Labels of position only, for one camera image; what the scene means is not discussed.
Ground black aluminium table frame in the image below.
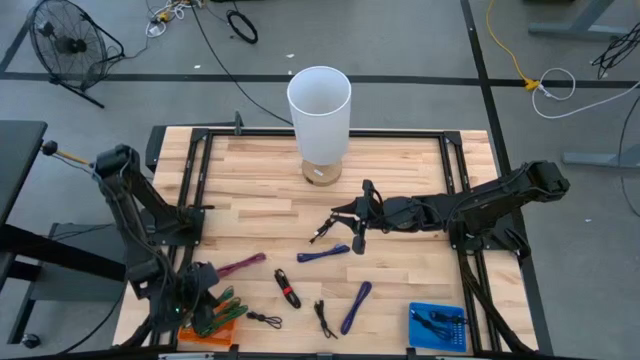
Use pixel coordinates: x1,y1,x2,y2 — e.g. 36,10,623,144
144,124,539,354

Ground black coiled floor cable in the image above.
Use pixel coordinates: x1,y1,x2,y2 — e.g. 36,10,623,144
226,9,260,45

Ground black curved floor cable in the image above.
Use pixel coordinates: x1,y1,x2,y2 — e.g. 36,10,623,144
618,94,640,219

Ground black floor fan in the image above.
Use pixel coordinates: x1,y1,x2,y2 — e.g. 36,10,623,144
27,0,126,110

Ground green braided cable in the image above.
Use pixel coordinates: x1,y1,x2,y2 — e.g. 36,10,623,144
198,297,250,337
213,285,236,307

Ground thin black cable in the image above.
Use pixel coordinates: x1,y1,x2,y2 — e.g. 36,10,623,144
308,215,337,245
410,308,454,342
428,310,470,326

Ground grey desk leg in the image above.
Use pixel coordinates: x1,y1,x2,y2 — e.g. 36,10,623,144
528,0,632,41

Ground white floor cables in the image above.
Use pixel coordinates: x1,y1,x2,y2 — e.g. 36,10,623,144
144,0,204,39

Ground black cable with velcro strap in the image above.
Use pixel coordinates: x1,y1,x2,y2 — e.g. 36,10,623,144
313,299,339,340

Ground blue plastic tray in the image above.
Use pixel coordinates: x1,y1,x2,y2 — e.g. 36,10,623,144
408,301,468,354

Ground small black bundled cable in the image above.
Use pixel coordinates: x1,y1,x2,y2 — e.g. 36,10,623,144
245,310,284,331

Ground grey desk foot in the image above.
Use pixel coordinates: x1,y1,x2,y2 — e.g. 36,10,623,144
562,144,640,169

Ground dark blue braided cable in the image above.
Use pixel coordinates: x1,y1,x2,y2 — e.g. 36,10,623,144
296,243,352,264

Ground white shade table lamp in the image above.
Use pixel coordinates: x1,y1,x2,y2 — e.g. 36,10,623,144
286,65,353,188

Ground black desk top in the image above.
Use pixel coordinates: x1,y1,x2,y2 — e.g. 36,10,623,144
0,119,49,226

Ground black floor cable bundle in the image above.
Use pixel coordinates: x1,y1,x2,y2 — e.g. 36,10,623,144
591,34,640,80

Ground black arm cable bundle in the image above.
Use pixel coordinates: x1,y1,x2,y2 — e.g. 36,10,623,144
457,249,536,354

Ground long black floor cord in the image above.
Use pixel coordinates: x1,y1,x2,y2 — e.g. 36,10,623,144
189,0,295,126

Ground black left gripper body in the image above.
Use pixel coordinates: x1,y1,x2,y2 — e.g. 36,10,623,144
175,262,221,316

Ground yellow extension cord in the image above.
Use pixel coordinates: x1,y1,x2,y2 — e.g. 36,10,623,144
485,0,541,92

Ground white floor cord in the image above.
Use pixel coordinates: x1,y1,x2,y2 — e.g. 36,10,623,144
530,67,640,120

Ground black corner plate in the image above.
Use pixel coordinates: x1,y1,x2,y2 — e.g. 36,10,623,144
144,124,169,174

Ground black cable with red band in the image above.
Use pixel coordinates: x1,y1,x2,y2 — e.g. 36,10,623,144
273,268,303,310

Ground orange plastic tray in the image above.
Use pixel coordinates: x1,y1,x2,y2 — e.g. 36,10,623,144
177,313,238,349

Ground wooden rod with black ball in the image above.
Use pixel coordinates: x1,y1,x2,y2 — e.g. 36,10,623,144
40,140,92,166

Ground maroon braided cable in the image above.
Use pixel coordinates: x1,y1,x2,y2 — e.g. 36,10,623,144
216,252,268,279

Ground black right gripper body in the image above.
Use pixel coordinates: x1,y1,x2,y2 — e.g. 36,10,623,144
352,179,419,255

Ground black desk frame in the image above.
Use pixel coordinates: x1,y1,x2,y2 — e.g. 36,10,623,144
0,222,126,346

